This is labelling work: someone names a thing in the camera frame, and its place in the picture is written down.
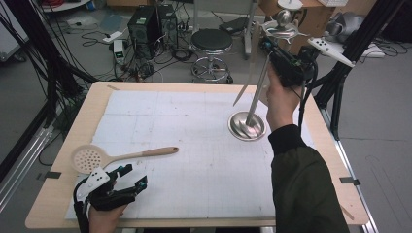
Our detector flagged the white foam grid board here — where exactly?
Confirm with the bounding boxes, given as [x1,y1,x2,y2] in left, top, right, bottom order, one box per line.
[64,89,341,221]

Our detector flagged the brown tape strip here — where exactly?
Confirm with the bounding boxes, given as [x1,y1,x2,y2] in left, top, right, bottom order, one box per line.
[339,205,356,221]

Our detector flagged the white keyboard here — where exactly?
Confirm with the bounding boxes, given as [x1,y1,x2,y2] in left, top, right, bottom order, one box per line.
[317,0,350,8]

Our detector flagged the beige perforated skimmer spoon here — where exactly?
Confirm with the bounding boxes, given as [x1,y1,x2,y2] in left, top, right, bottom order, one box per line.
[71,144,180,175]

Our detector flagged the person's left hand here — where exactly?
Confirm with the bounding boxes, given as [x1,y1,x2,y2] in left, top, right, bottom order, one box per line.
[87,204,129,233]

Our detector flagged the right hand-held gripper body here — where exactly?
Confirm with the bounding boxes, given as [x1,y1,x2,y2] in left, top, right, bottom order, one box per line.
[269,37,357,88]

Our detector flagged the aluminium rail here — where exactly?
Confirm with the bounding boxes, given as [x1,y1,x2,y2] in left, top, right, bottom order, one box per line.
[0,124,55,213]
[320,108,380,233]

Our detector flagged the beige solid spatula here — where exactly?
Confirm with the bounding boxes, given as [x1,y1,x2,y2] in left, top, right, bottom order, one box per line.
[232,21,262,108]

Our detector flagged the right hand-held gripper cable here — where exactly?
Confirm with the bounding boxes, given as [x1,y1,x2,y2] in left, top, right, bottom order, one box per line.
[296,61,320,134]

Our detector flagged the white power strip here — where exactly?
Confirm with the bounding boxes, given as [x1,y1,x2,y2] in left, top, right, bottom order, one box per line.
[102,30,124,45]

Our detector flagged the white round table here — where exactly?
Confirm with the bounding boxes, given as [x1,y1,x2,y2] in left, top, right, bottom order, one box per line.
[42,0,91,13]

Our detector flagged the white round disc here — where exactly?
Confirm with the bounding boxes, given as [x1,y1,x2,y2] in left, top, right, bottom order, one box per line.
[277,0,304,11]

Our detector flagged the black flat case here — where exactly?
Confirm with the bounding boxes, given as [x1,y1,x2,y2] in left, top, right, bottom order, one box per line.
[219,16,251,35]

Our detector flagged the slim black computer tower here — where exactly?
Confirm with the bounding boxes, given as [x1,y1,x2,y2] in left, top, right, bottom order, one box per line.
[156,3,179,51]

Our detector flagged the large black computer tower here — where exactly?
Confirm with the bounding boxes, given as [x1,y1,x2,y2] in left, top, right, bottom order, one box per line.
[126,5,160,61]

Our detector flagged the left hand-held gripper cable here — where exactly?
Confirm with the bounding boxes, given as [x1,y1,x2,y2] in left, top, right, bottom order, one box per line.
[72,178,90,233]

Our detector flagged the brown cardboard box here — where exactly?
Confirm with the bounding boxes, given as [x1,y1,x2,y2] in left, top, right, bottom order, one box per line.
[257,0,336,60]

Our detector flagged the beige slotted spatula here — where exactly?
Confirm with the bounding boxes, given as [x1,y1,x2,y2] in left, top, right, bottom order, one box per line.
[258,91,271,109]

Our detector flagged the black tape piece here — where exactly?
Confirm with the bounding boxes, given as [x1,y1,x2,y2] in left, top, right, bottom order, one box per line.
[339,176,361,186]
[36,171,62,181]

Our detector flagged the black metal stand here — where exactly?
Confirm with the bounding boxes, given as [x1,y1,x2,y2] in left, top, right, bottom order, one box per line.
[0,0,98,129]
[304,0,407,142]

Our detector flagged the steel utensil rack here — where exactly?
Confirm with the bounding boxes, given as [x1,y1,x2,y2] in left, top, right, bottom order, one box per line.
[227,9,309,142]

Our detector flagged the grey bag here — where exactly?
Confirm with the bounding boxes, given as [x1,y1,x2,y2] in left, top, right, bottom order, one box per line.
[325,12,366,45]

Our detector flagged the hand-held gripper cable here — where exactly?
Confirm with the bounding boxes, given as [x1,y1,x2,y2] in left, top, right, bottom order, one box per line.
[72,178,90,233]
[296,61,320,134]

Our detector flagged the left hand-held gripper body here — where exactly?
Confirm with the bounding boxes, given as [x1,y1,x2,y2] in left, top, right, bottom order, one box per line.
[75,166,138,212]

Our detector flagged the person's right hand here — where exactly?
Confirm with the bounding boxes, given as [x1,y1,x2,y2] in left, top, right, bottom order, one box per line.
[265,63,303,132]

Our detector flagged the black round stool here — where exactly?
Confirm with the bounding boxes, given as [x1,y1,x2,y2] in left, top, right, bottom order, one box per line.
[189,28,235,85]

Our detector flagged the white device with green label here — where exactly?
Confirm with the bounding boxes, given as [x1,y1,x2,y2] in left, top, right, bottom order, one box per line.
[112,39,126,66]

